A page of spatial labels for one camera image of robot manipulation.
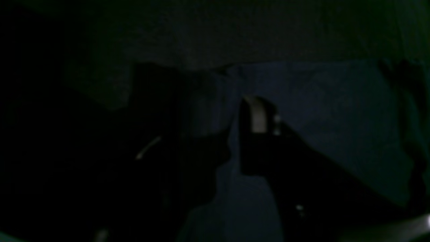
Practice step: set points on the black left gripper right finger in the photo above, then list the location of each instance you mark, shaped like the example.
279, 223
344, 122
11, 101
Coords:
316, 199

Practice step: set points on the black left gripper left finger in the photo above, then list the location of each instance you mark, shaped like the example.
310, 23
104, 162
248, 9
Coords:
73, 171

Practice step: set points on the dark navy t-shirt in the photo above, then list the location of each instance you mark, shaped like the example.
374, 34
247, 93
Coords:
370, 117

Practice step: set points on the black table cloth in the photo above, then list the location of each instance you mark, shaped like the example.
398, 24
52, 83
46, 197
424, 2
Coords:
104, 37

